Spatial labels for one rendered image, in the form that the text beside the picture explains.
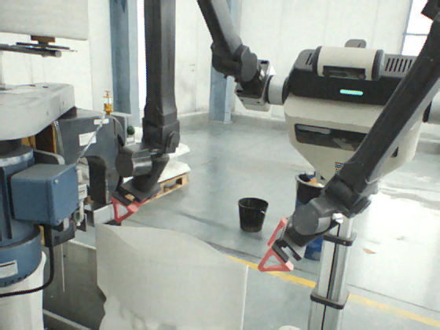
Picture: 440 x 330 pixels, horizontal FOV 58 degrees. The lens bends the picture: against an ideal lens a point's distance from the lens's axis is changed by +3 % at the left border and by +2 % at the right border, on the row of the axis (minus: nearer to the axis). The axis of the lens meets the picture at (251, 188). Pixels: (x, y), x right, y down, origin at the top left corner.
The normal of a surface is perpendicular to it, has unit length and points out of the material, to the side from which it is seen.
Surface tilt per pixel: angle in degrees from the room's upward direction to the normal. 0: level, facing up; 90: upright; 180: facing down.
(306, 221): 78
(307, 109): 40
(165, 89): 102
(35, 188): 90
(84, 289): 90
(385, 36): 90
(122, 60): 90
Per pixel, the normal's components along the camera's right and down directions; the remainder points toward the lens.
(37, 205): -0.01, 0.32
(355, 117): -0.20, -0.56
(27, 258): 0.92, 0.21
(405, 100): -0.74, 0.32
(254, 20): -0.41, 0.25
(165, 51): 0.79, 0.43
